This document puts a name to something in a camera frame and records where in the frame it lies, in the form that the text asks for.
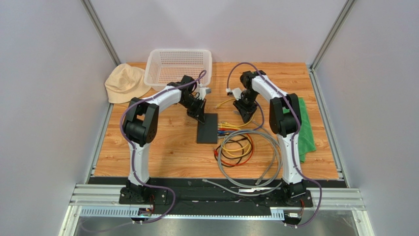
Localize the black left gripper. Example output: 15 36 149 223
180 96 207 124

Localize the black network switch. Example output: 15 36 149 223
196 113 218 144

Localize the grey ethernet cable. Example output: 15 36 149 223
233 110 279 185

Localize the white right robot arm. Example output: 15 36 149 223
233 70 306 206

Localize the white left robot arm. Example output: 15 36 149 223
120 70 206 204

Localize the white perforated plastic basket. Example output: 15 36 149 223
144 49 212 91

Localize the green cloth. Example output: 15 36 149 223
298 98 316 163

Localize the cream bucket hat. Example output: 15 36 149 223
104 63 151 104

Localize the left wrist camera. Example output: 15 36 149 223
195 87 211 100

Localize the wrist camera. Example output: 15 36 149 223
226 88 242 100
195 87 211 100

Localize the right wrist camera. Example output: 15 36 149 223
226 88 242 100

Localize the red ethernet cable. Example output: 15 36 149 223
213 128 254 167

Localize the black ethernet cable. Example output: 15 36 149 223
214 132 251 168

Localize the long grey coiled cable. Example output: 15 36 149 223
201 129 284 196

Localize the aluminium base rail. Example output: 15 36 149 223
69 184 365 220

